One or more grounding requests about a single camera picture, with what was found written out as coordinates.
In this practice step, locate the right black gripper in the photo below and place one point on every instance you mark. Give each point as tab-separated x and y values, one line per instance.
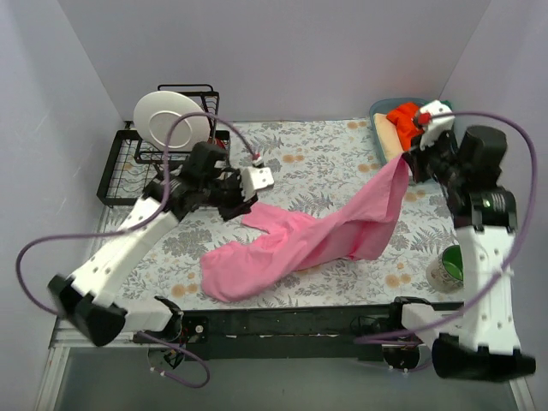
422	158

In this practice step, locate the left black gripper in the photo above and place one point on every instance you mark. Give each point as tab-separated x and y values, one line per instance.
234	199

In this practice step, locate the clear blue plastic bin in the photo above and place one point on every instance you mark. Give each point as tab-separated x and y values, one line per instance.
384	107

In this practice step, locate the floral green-inside mug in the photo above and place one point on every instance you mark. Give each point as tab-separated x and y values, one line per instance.
445	273

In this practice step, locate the pink t shirt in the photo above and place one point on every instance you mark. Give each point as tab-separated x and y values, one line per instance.
294	241

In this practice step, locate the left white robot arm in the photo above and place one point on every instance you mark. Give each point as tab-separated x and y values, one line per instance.
87	297

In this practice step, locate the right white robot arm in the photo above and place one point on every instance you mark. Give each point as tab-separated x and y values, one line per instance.
484	346

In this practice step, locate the green rolled t shirt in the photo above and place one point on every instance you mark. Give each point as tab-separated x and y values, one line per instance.
446	102

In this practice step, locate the orange rolled t shirt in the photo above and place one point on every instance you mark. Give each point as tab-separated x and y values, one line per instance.
402	117

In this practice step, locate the white round plate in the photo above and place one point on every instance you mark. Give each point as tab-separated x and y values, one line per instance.
155	113

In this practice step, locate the beige rolled t shirt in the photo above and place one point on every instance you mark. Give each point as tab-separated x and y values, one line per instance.
387	136

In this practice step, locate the floral patterned table mat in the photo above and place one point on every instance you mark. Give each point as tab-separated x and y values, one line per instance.
317	168

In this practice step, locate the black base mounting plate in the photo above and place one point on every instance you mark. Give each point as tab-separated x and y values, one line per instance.
289	333

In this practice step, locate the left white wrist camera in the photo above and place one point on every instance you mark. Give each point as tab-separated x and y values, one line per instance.
255	177

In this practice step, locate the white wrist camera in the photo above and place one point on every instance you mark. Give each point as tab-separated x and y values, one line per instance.
433	119
255	177

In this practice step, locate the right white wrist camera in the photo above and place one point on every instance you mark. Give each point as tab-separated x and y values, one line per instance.
433	119

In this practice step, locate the black wire dish rack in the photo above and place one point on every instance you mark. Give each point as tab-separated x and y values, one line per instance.
132	162

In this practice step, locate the aluminium frame rail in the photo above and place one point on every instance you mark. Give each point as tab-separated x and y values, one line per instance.
119	377

